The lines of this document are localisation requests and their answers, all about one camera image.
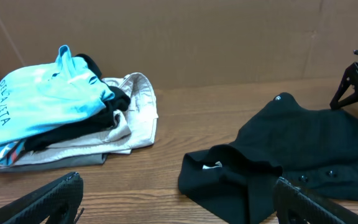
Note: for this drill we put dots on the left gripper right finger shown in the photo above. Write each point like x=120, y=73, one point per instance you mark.
x=298, y=205

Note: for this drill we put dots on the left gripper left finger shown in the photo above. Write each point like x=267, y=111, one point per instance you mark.
x=54, y=203

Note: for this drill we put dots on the black polo shirt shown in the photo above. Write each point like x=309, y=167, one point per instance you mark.
x=317, y=149

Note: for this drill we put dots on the grey folded garment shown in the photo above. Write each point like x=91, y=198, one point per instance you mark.
x=55, y=158

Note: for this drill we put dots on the black folded garment in pile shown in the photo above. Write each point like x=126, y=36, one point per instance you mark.
x=102, y=120

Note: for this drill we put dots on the beige folded garment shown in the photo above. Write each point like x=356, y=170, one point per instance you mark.
x=136, y=127

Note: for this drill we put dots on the light blue folded t-shirt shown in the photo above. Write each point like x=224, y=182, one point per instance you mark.
x=40, y=98

